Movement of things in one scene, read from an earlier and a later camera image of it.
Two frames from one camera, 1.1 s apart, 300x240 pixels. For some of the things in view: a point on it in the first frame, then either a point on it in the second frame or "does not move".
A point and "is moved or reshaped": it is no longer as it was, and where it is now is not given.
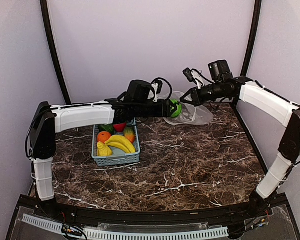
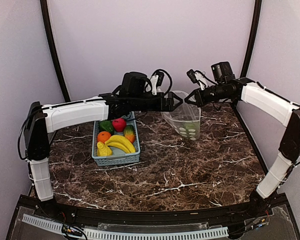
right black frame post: [252, 37] does not move
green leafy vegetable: [178, 112] -> [188, 126]
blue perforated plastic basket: [118, 156] does not move
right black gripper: [197, 99] does not move
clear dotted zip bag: [190, 114] is moved or reshaped
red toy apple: [119, 127] does not move
